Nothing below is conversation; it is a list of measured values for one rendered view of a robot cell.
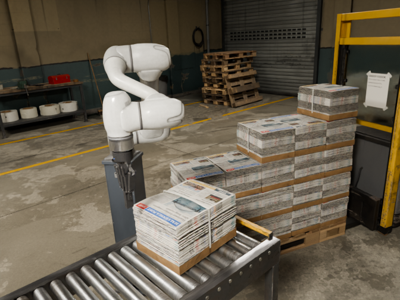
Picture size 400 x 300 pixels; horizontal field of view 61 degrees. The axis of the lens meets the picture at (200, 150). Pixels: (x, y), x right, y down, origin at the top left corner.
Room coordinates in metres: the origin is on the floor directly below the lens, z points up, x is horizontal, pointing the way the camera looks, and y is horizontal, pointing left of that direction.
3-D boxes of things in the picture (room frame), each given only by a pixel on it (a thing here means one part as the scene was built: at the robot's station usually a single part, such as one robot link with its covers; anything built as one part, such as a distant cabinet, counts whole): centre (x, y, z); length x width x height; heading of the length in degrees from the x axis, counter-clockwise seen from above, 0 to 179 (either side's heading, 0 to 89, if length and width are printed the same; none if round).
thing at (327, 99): (2.69, -1.04, 0.65); 0.39 x 0.30 x 1.29; 22
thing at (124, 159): (1.18, 0.29, 1.29); 0.08 x 0.07 x 0.09; 41
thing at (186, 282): (1.24, 0.18, 0.77); 0.47 x 0.05 x 0.05; 42
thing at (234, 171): (2.42, -0.37, 0.42); 1.17 x 0.39 x 0.83; 112
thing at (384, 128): (2.87, -1.49, 0.92); 0.57 x 0.01 x 0.05; 22
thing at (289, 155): (2.47, -0.50, 0.86); 0.38 x 0.29 x 0.04; 21
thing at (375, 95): (2.86, -1.47, 1.28); 0.57 x 0.01 x 0.65; 22
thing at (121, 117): (1.18, 0.27, 1.47); 0.13 x 0.11 x 0.16; 102
